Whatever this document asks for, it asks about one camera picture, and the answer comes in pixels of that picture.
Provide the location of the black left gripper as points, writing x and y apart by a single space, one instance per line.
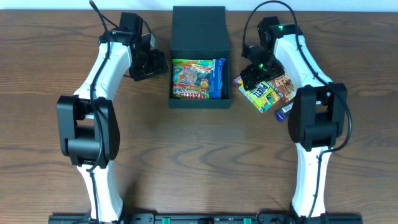
152 65

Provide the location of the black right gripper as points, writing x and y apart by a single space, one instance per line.
261 76

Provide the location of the green pretzel snack box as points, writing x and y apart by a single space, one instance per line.
263 96

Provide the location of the blue cookie roll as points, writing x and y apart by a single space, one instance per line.
216 78

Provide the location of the green gummy worms bag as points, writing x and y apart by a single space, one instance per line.
191 79

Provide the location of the black box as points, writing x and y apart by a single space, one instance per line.
200 32

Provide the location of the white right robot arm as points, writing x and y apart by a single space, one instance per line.
318 111

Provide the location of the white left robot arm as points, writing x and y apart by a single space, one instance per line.
87 123

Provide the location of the brown chocolate sticks box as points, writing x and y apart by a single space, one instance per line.
284 87

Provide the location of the dark blue chocolate bar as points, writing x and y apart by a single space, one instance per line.
283 113

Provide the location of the black mounting rail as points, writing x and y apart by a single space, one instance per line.
265 218

